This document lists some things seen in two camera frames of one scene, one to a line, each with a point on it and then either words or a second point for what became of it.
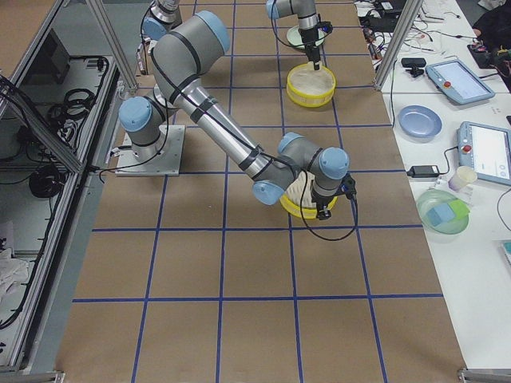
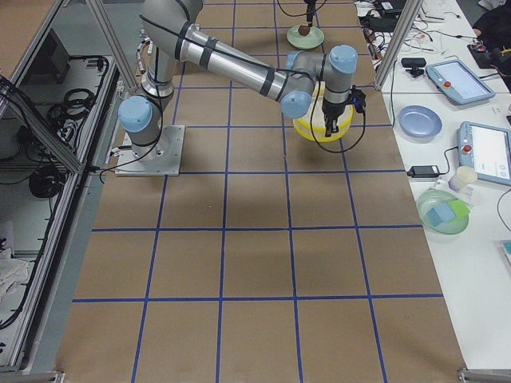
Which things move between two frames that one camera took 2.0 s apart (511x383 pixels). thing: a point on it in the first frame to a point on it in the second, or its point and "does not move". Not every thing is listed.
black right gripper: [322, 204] to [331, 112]
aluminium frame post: [398, 44] does not move
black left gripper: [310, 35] to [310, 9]
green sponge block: [460, 208] does not move
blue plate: [417, 124] does not move
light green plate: [294, 37] does not move
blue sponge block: [439, 214] does not move
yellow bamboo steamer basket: [297, 199] to [303, 124]
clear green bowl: [443, 211] does not move
